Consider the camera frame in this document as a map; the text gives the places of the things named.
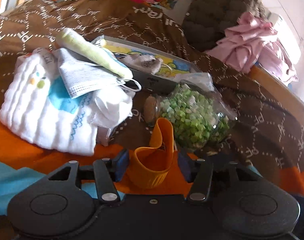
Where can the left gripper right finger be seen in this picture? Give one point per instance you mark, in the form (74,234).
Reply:
(199,172)

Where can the brown PF patterned blanket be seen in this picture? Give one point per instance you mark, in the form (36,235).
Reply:
(257,189)

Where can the pink cloth pile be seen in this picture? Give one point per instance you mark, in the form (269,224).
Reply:
(254,40)

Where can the wet wipes packet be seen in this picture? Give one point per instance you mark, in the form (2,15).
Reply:
(202,80)

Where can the orange silicone cup sleeve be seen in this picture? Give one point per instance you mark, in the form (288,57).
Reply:
(149,166)

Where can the white quilted baby towel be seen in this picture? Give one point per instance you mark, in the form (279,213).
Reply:
(38,108)

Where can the grey tray with cartoon picture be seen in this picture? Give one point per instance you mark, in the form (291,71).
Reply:
(161,82)

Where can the glass jar of green stars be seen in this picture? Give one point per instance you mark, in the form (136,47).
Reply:
(197,116)

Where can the brown quilted jacket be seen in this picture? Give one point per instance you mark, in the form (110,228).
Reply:
(206,20)

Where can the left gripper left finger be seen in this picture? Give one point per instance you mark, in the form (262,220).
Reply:
(108,171)

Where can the white face mask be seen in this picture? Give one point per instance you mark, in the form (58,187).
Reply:
(87,77)

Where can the yellow-green towel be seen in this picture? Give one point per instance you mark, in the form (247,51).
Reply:
(70,39)

